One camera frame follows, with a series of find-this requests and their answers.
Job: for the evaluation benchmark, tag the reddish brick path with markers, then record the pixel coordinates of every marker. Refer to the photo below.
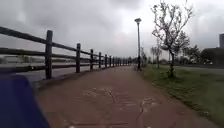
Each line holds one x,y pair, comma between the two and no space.
113,85

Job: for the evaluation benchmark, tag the grey water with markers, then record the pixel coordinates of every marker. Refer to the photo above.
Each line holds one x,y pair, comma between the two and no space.
63,71

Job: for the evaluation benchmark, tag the stone kerb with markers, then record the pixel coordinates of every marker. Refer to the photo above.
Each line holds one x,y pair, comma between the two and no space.
63,79

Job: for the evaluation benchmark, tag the thin bare tree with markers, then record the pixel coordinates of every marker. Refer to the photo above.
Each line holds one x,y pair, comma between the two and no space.
171,66

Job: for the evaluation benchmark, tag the grass strip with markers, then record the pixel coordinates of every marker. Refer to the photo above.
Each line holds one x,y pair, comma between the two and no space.
186,87

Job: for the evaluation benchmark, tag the row of trees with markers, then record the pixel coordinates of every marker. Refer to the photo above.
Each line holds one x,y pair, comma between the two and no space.
191,53

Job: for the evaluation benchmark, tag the grey road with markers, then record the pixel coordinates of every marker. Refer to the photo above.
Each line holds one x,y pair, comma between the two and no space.
206,67

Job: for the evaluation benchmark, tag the tall grey building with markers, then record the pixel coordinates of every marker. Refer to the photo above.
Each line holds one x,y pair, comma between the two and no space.
222,40

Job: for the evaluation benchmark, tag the street lamp post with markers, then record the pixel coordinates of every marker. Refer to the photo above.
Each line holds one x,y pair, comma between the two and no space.
138,43

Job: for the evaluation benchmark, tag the dark wooden rail fence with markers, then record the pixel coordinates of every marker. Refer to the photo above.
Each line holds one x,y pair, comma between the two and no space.
49,53

